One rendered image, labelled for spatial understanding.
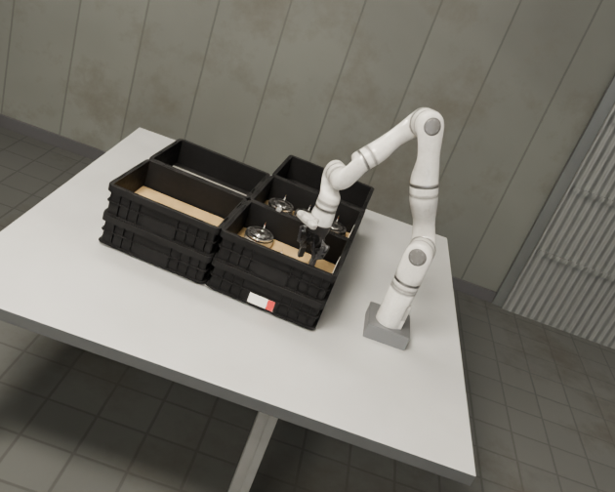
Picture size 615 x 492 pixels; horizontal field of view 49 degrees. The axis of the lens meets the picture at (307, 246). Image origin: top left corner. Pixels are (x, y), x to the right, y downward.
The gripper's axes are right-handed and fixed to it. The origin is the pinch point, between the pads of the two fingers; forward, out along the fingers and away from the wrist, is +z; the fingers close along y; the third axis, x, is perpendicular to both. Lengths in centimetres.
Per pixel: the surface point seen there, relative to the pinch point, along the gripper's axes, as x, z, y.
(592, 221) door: -255, 13, 26
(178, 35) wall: -65, -4, 224
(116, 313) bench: 59, 21, 9
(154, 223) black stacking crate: 39, 5, 33
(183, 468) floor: 23, 90, -1
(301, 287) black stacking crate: 5.1, 6.2, -7.2
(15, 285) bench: 82, 21, 28
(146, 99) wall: -58, 40, 231
